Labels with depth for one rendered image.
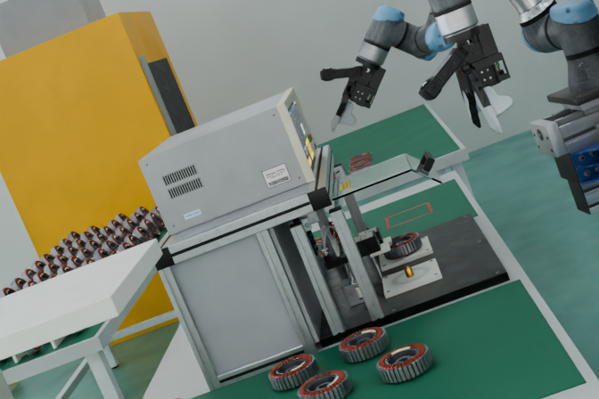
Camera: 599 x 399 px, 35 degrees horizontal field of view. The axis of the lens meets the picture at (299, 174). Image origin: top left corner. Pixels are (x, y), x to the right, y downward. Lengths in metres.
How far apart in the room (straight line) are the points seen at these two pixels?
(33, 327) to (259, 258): 0.82
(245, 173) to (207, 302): 0.33
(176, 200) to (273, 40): 5.41
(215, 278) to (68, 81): 3.94
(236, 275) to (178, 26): 5.65
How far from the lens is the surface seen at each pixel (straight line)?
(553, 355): 1.83
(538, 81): 7.86
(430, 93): 1.83
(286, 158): 2.31
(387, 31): 2.53
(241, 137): 2.31
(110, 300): 1.50
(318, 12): 7.68
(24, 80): 6.17
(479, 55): 1.86
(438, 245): 2.68
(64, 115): 6.12
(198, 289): 2.28
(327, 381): 2.04
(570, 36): 2.63
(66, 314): 1.53
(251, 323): 2.29
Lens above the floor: 1.48
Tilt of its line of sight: 8 degrees down
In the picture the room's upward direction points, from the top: 22 degrees counter-clockwise
